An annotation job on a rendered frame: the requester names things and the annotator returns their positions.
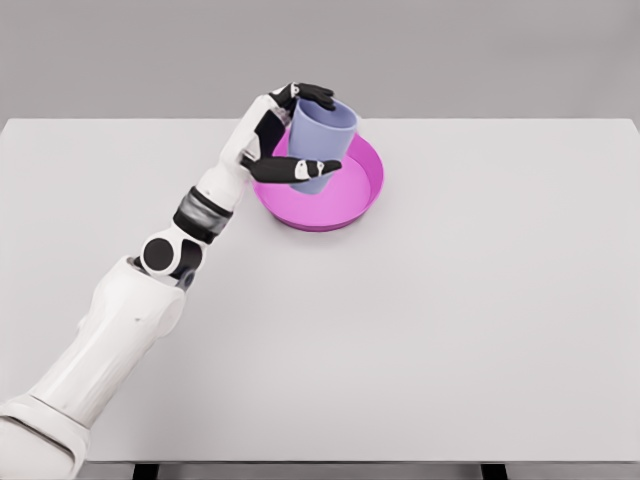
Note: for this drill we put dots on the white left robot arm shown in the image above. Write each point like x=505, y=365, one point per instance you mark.
x=125, y=320

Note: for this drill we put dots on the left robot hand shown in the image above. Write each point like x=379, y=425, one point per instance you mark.
x=265, y=131

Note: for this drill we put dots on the lavender blue cup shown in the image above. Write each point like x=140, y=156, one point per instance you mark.
x=320, y=137

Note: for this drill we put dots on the pink round plate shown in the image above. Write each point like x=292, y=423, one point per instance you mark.
x=345, y=200

